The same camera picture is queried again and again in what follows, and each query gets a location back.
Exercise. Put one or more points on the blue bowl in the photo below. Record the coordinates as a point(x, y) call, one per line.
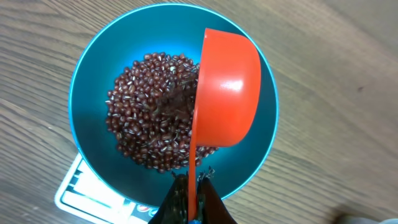
point(172, 28)

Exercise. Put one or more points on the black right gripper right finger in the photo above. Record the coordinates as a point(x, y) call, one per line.
point(211, 209)

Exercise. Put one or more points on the orange plastic measuring scoop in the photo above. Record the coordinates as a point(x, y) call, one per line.
point(228, 89)

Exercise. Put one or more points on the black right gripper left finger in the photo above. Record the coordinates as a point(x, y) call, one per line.
point(174, 207)

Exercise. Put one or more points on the white digital kitchen scale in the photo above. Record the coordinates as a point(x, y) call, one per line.
point(82, 194)

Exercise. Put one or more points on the red adzuki beans in bowl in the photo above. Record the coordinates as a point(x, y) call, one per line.
point(150, 110)

